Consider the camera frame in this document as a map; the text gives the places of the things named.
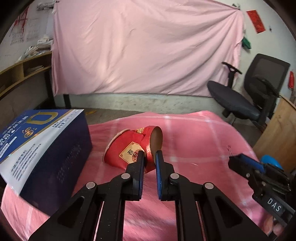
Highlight red paper cup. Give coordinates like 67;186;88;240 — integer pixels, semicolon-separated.
102;126;163;173

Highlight right hand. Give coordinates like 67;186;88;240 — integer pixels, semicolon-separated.
262;214;284;236

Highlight blue plastic basin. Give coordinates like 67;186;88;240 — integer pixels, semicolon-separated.
260;155;283;170

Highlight wooden cabinet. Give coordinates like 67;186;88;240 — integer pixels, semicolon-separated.
253;96;296;172

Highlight pink checked tablecloth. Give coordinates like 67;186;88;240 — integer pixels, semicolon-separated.
1;109;267;240

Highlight blue cardboard box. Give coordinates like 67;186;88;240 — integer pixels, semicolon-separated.
1;109;92;215

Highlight black office chair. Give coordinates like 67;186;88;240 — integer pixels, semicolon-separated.
207;54;290;132

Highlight pink hanging sheet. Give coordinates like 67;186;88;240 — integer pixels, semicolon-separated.
52;1;244;96

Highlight stack of papers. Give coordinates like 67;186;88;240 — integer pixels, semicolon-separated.
24;35;53;58

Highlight red hanging tassel ornament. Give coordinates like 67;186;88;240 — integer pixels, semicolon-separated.
13;6;29;35

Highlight red paper wall decoration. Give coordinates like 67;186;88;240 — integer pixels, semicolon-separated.
246;10;265;33

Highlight wooden wall shelf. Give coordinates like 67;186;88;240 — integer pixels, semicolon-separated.
0;51;52;99

